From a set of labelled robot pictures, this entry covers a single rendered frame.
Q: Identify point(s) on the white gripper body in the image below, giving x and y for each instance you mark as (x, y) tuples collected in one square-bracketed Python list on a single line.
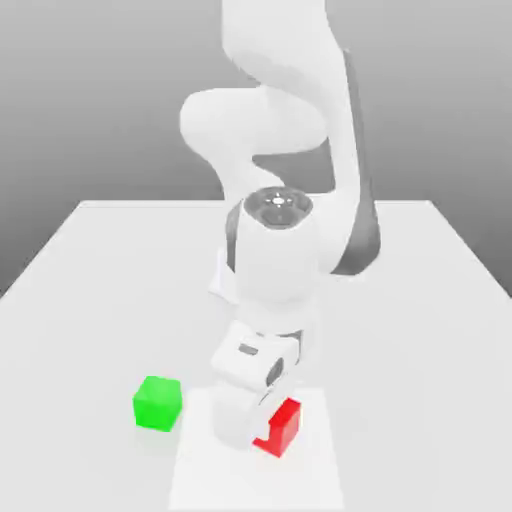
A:
[(234, 416)]

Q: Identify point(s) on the small red cube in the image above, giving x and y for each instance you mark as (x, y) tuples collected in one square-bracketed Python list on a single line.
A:
[(286, 432)]

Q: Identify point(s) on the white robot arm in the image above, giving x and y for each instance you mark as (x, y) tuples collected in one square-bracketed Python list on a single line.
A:
[(276, 264)]

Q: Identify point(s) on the small green cube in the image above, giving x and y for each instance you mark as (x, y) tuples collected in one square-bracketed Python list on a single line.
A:
[(156, 404)]

